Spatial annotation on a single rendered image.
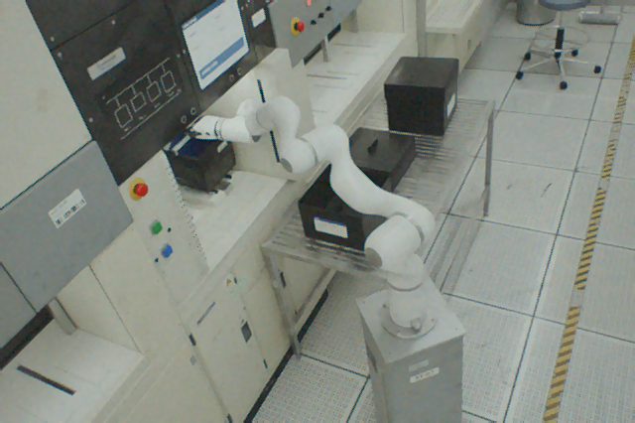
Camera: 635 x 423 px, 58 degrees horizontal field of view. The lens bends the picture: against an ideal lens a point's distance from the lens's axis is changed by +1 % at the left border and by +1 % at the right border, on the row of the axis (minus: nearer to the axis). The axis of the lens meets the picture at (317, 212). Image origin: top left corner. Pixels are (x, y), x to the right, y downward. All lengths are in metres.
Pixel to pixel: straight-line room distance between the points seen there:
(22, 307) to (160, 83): 0.70
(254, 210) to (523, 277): 1.50
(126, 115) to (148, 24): 0.26
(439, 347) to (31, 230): 1.22
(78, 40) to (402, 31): 2.32
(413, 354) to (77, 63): 1.27
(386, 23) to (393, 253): 2.16
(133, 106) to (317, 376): 1.60
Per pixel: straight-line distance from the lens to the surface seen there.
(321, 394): 2.70
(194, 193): 2.42
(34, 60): 1.47
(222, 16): 1.95
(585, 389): 2.75
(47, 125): 1.50
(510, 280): 3.09
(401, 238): 1.59
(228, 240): 2.17
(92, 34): 1.57
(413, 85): 2.64
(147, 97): 1.70
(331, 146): 1.74
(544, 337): 2.88
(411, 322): 1.86
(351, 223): 2.07
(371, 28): 3.59
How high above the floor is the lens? 2.26
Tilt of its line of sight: 39 degrees down
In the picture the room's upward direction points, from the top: 11 degrees counter-clockwise
